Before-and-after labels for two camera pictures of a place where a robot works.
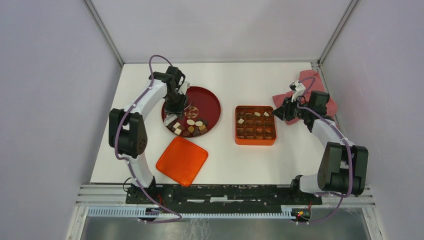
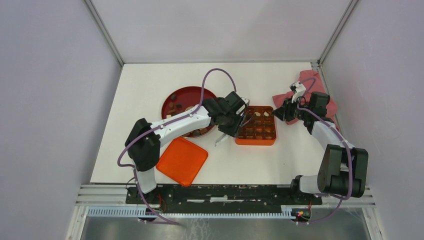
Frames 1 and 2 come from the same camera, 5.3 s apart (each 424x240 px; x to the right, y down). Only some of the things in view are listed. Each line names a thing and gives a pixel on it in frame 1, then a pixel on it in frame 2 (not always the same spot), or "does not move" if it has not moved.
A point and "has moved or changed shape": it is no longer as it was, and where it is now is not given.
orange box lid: (182, 161) does not move
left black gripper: (179, 109) to (233, 131)
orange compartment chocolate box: (255, 125) does not move
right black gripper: (284, 112) does not move
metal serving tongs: (169, 118) has moved or changed shape
